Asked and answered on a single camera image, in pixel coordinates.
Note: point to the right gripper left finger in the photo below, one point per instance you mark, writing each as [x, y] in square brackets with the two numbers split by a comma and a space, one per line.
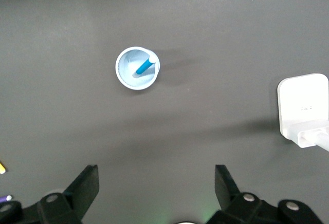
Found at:
[69, 206]

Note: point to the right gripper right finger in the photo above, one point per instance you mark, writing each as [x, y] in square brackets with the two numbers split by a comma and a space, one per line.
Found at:
[244, 208]

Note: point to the blue marker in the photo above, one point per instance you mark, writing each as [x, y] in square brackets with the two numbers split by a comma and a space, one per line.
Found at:
[142, 67]

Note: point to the purple marker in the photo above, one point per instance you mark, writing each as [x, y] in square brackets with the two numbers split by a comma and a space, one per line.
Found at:
[5, 199]

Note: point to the yellow marker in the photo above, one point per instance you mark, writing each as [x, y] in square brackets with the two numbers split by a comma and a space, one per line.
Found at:
[2, 168]

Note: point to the white power adapter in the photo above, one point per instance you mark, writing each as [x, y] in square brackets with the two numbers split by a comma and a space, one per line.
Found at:
[300, 98]

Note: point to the light blue plastic cup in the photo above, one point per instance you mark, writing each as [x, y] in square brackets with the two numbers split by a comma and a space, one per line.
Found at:
[126, 77]

